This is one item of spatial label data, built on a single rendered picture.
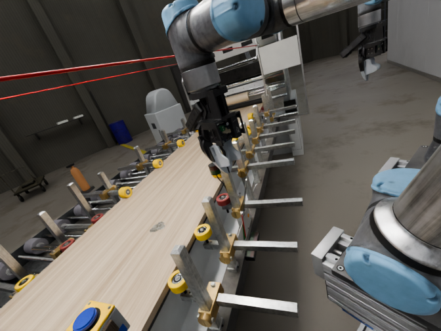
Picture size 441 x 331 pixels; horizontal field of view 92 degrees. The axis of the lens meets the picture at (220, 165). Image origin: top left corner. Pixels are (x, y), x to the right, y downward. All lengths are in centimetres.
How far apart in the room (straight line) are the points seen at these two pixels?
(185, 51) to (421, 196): 42
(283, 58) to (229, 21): 279
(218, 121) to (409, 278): 37
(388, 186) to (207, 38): 41
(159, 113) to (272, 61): 305
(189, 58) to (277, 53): 273
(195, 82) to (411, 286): 45
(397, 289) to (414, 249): 7
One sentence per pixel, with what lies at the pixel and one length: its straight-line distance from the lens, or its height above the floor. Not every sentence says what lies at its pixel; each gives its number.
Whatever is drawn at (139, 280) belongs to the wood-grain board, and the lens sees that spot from 103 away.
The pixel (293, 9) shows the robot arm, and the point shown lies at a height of 159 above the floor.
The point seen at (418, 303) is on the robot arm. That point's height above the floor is 120.
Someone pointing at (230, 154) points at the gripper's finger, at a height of 135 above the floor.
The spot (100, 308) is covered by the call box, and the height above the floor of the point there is 122.
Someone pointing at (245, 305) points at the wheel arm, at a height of 82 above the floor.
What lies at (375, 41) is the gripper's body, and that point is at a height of 145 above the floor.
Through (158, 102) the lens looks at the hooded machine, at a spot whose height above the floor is 124.
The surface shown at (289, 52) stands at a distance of 314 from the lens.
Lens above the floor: 155
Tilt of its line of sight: 24 degrees down
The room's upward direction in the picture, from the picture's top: 19 degrees counter-clockwise
